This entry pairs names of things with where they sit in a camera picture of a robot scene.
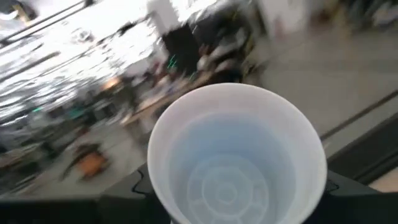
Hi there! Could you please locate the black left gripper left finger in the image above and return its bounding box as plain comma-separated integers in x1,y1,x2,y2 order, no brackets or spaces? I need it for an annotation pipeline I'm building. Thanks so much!
98,161,171,224

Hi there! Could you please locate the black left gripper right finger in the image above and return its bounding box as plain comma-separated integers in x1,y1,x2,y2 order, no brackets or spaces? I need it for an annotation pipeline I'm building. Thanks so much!
303,169,398,224

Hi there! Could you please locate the white Lysol wipes canister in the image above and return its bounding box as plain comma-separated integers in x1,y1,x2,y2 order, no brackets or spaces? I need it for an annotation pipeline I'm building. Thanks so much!
147,82,328,224

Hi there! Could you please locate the orange floor object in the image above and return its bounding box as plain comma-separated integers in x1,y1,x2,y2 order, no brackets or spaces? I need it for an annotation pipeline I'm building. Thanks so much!
76,152,109,179

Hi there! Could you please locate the black box-shaped equipment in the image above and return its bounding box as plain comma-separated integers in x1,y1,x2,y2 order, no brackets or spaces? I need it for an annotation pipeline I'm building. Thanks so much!
161,23,201,75

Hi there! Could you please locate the black aluminium table frame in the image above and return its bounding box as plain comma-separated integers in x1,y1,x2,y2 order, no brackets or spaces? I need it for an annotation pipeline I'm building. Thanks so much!
326,111,398,185

